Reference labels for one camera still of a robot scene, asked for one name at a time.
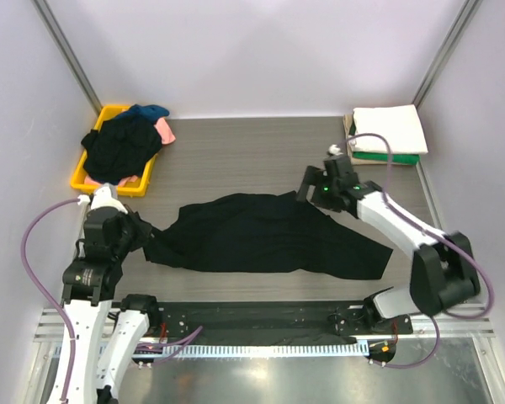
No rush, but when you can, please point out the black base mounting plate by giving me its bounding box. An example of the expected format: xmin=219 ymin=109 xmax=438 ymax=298
xmin=160 ymin=301 xmax=413 ymax=347

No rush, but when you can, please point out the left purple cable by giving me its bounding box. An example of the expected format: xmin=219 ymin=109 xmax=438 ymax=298
xmin=20 ymin=197 xmax=205 ymax=403

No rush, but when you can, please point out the slotted cable duct strip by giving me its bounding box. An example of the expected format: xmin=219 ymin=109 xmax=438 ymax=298
xmin=177 ymin=340 xmax=369 ymax=359

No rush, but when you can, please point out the folded white t shirt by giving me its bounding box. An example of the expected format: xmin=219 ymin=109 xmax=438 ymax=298
xmin=353 ymin=104 xmax=428 ymax=155

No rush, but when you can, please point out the aluminium frame post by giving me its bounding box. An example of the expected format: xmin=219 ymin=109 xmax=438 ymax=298
xmin=412 ymin=0 xmax=482 ymax=109
xmin=31 ymin=0 xmax=103 ymax=116

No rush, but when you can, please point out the yellow plastic bin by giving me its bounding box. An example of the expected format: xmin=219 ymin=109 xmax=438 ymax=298
xmin=70 ymin=104 xmax=159 ymax=198

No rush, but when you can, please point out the right aluminium frame post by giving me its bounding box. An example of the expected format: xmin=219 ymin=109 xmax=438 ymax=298
xmin=412 ymin=0 xmax=482 ymax=109

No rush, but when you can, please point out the blue shirt in bin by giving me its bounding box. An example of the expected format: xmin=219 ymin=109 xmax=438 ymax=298
xmin=115 ymin=104 xmax=170 ymax=125

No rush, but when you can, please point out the pink shirt in bin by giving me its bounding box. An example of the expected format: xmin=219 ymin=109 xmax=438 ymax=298
xmin=84 ymin=118 xmax=177 ymax=187

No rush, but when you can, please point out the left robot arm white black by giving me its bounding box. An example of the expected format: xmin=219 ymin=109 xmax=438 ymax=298
xmin=48 ymin=184 xmax=162 ymax=403

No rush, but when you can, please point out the black t shirt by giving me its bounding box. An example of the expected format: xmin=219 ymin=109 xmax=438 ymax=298
xmin=143 ymin=191 xmax=392 ymax=280

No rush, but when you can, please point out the left aluminium frame post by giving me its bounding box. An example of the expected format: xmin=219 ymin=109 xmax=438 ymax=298
xmin=31 ymin=0 xmax=103 ymax=116

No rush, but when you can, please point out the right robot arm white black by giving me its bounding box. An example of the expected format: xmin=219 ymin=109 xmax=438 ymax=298
xmin=297 ymin=146 xmax=481 ymax=333

